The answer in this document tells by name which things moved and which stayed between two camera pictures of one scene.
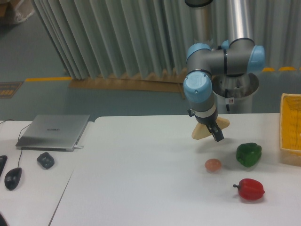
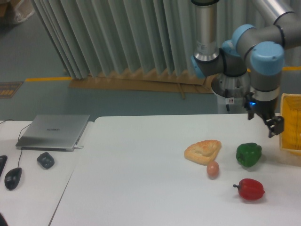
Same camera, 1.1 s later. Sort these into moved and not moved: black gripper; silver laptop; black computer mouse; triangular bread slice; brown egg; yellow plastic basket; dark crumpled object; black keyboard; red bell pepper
Moved: triangular bread slice; brown egg; black gripper
Not moved: dark crumpled object; yellow plastic basket; black computer mouse; red bell pepper; silver laptop; black keyboard
